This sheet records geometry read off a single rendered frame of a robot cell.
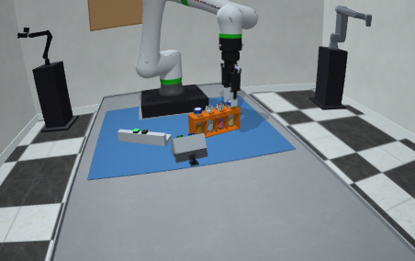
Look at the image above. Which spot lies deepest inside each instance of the blue bench mat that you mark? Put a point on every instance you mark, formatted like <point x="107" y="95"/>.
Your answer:
<point x="112" y="158"/>

